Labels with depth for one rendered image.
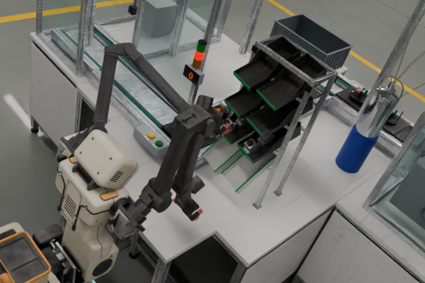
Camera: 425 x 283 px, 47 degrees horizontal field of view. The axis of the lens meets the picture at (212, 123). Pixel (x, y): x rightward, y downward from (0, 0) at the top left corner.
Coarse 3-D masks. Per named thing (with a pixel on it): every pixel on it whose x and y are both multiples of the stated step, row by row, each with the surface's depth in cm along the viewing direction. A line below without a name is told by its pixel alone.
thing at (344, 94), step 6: (354, 84) 350; (342, 90) 343; (348, 90) 345; (354, 90) 341; (360, 90) 330; (366, 90) 337; (342, 96) 336; (348, 96) 339; (354, 96) 336; (360, 96) 336; (366, 96) 340; (348, 102) 332; (354, 102) 334; (360, 102) 333; (354, 108) 330
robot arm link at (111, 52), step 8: (104, 48) 208; (112, 48) 203; (120, 48) 204; (104, 56) 204; (112, 56) 204; (128, 56) 212; (104, 64) 204; (112, 64) 205; (104, 72) 204; (112, 72) 205; (104, 80) 205; (112, 80) 206; (104, 88) 205; (112, 88) 207; (104, 96) 205; (96, 104) 206; (104, 104) 206; (96, 112) 205; (104, 112) 206; (96, 120) 204; (104, 120) 205; (96, 128) 203; (104, 128) 204
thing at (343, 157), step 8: (352, 128) 281; (352, 136) 279; (360, 136) 275; (344, 144) 287; (352, 144) 280; (360, 144) 277; (368, 144) 276; (344, 152) 286; (352, 152) 282; (360, 152) 280; (368, 152) 282; (336, 160) 294; (344, 160) 288; (352, 160) 284; (360, 160) 284; (344, 168) 289; (352, 168) 288
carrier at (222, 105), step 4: (224, 100) 294; (220, 104) 293; (224, 104) 291; (216, 108) 290; (220, 108) 291; (224, 108) 292; (228, 108) 283; (220, 112) 284; (224, 112) 279; (228, 112) 280; (224, 116) 280; (228, 116) 283; (220, 136) 272
